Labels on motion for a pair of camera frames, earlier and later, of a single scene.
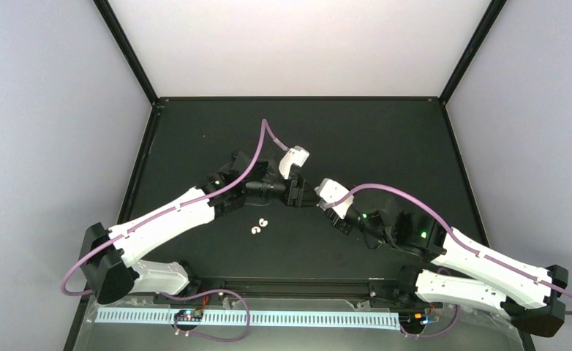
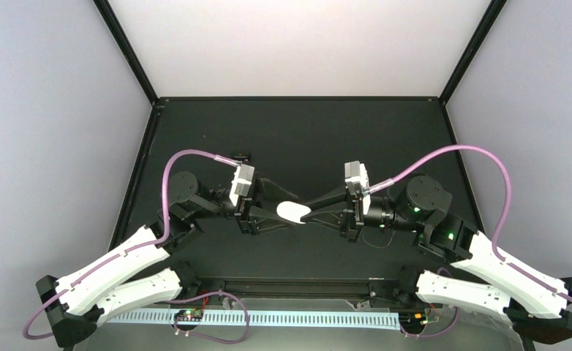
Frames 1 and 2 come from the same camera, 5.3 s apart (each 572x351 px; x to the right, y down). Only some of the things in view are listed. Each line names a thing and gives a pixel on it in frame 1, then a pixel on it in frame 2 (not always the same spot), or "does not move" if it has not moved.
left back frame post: x=118 y=33 does not move
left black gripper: x=296 y=200 to x=245 y=211
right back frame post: x=483 y=27 does not move
